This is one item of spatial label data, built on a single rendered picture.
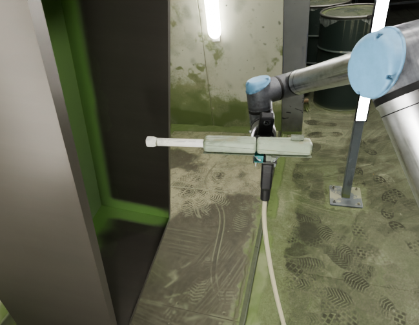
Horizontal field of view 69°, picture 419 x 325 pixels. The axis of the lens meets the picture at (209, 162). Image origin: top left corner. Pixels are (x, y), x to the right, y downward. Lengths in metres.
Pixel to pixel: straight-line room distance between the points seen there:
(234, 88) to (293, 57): 0.55
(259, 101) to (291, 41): 1.50
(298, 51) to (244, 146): 1.80
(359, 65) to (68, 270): 0.77
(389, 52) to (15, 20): 0.55
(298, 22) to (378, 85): 1.96
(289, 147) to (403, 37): 0.39
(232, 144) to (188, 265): 1.09
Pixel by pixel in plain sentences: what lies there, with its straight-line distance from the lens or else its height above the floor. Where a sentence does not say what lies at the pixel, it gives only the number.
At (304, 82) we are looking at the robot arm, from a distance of 1.08.
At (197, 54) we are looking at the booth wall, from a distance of 2.75.
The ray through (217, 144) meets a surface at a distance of 0.87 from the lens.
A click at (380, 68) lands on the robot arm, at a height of 1.29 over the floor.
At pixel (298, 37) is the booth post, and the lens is 2.57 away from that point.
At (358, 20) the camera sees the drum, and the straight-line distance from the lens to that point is 3.06.
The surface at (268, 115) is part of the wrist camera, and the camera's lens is 0.97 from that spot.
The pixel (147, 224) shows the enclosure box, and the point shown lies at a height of 0.48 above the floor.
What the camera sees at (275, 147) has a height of 1.02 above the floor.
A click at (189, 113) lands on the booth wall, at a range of 3.01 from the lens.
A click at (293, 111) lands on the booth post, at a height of 0.24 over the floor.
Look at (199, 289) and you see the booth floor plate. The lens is 1.73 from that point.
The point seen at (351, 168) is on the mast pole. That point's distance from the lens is 2.10.
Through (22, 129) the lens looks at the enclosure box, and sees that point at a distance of 0.56.
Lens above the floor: 1.50
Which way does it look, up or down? 35 degrees down
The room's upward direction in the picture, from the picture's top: 9 degrees counter-clockwise
